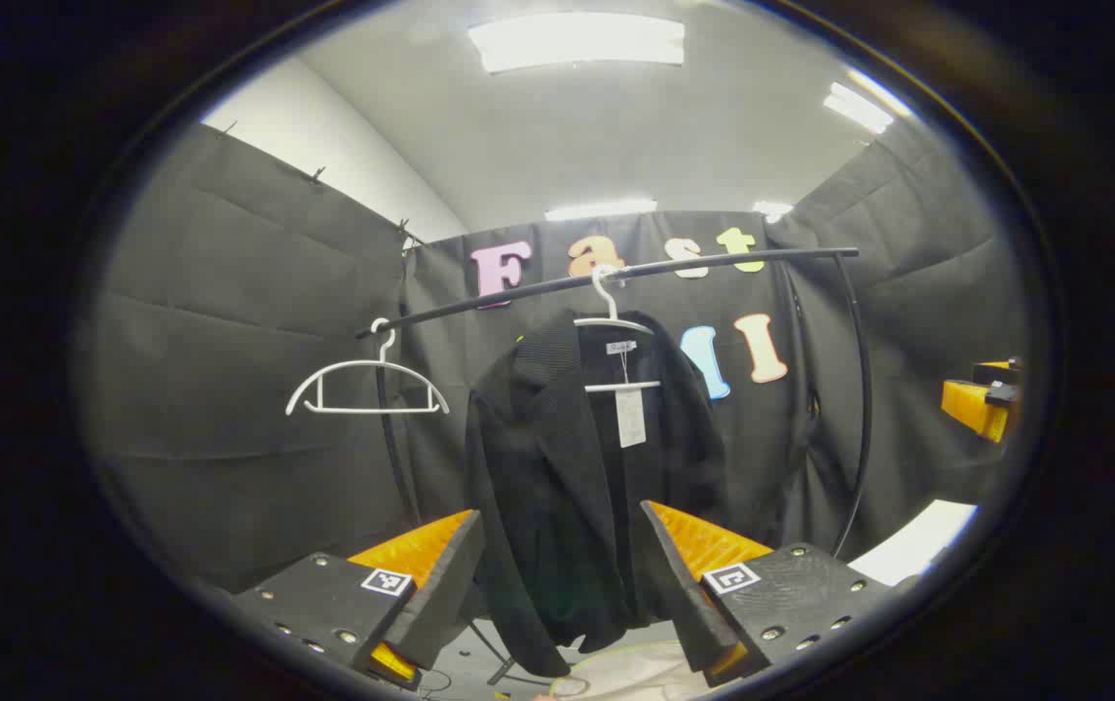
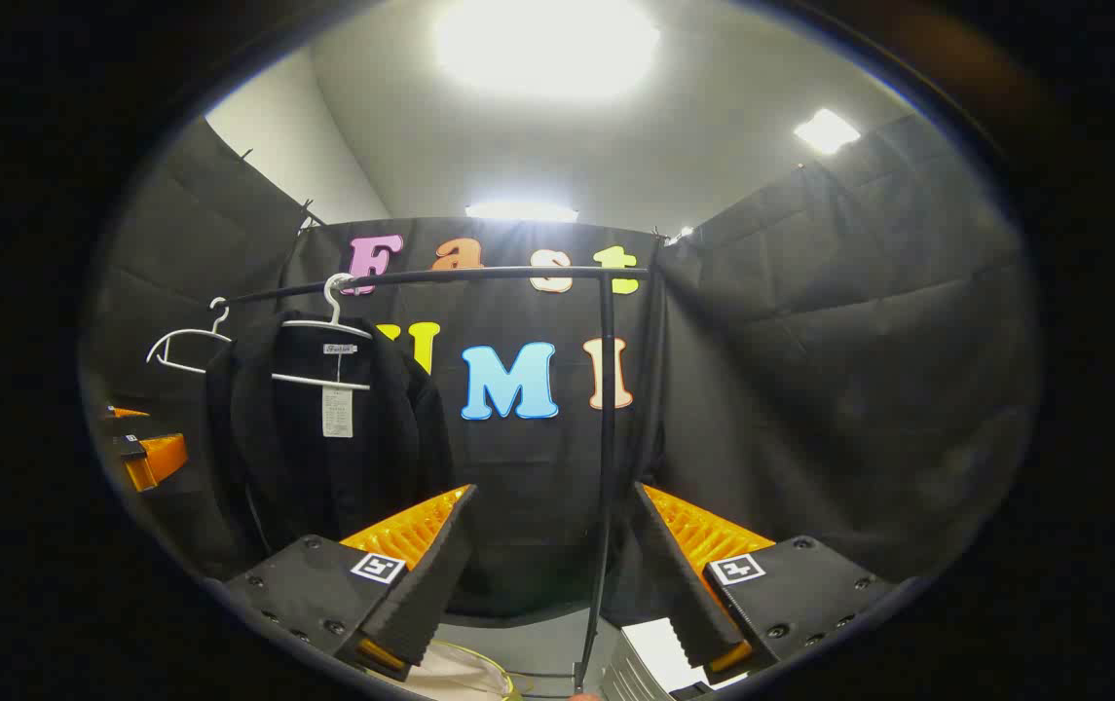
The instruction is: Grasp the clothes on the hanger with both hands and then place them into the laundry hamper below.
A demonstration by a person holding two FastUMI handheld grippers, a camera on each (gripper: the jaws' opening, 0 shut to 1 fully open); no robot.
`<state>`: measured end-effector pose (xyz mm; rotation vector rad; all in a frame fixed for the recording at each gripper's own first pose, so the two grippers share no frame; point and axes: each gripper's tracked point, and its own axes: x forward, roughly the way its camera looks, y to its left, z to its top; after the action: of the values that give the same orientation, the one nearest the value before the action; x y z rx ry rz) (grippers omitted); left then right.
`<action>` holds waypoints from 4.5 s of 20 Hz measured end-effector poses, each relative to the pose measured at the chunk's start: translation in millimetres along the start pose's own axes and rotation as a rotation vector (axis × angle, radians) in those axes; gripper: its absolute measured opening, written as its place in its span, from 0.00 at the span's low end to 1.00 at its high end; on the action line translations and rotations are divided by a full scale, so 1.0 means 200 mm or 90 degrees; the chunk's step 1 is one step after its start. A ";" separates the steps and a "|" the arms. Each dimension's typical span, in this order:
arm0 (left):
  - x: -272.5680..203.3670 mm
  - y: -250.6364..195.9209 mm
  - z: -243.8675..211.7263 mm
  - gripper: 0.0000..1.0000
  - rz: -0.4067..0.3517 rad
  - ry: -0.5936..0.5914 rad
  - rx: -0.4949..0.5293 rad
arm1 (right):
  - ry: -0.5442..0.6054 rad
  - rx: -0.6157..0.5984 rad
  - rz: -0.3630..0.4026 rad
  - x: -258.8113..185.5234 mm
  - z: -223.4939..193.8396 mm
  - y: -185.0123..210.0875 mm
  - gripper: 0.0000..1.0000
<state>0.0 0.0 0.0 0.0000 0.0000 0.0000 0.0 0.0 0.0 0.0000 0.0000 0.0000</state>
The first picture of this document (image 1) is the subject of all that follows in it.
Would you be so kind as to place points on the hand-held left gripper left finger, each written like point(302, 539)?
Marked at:
point(445, 584)

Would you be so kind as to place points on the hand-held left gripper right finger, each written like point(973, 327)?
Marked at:
point(684, 594)

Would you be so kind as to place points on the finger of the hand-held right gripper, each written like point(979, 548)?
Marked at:
point(976, 404)
point(997, 372)

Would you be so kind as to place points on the black jacket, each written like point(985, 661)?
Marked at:
point(538, 467)

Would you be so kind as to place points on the white plastic hanger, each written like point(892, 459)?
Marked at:
point(362, 410)
point(615, 387)

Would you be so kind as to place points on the black metal clothes rack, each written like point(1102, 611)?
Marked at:
point(518, 296)

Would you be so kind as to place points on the white panel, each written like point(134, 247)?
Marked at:
point(912, 540)

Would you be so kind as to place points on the white paper garment tag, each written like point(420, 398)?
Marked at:
point(631, 419)

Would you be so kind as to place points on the ceiling light panel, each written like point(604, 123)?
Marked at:
point(576, 41)
point(859, 107)

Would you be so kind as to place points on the black backdrop cloth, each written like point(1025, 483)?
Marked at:
point(226, 341)

